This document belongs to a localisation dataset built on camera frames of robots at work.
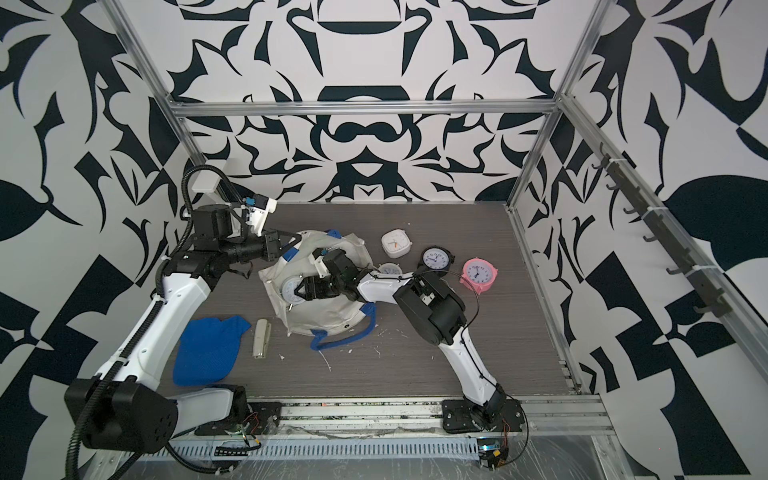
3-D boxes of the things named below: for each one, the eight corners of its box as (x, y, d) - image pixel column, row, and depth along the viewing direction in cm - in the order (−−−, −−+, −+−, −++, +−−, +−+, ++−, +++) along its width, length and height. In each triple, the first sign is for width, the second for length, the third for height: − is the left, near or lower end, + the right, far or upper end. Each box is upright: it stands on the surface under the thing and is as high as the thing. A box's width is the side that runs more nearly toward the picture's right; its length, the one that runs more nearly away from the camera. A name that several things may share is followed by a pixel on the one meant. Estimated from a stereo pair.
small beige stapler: (250, 358, 84) (247, 355, 82) (260, 322, 91) (257, 318, 89) (264, 358, 84) (261, 355, 82) (273, 322, 91) (271, 318, 89)
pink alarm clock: (455, 280, 100) (456, 275, 98) (469, 257, 106) (471, 252, 104) (485, 296, 97) (488, 291, 94) (498, 271, 103) (501, 266, 100)
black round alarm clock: (422, 270, 102) (422, 266, 100) (420, 250, 107) (420, 246, 105) (455, 270, 102) (456, 266, 100) (451, 250, 107) (452, 246, 105)
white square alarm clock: (387, 260, 106) (387, 253, 103) (379, 239, 112) (379, 232, 109) (413, 254, 108) (413, 247, 105) (403, 233, 114) (404, 226, 111)
